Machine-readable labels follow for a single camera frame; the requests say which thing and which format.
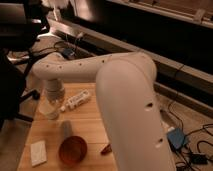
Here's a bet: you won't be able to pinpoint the white plastic bottle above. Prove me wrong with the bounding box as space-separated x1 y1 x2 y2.
60 90 91 112

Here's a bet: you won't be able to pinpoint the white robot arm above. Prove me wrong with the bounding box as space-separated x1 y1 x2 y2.
33 52 176 171

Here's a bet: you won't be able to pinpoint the black office chair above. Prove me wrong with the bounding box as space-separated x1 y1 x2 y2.
0 0 51 124

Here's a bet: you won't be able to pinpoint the blue electronics box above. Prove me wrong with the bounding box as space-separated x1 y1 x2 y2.
62 48 75 60

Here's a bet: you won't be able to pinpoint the brown ceramic bowl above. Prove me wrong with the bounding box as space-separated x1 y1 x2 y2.
59 136 87 166

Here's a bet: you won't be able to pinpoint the blue power adapter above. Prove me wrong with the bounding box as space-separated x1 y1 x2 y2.
167 128 189 151

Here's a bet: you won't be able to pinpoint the black floor cables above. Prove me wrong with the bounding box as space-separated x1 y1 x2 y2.
159 63 213 171

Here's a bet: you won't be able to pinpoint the white rectangular sponge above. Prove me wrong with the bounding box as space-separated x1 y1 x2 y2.
30 140 47 167

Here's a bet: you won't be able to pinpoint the red chili pepper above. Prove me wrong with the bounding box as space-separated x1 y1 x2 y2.
100 144 112 155

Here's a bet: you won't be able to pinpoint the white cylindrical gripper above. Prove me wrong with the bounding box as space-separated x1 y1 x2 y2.
44 79 65 101

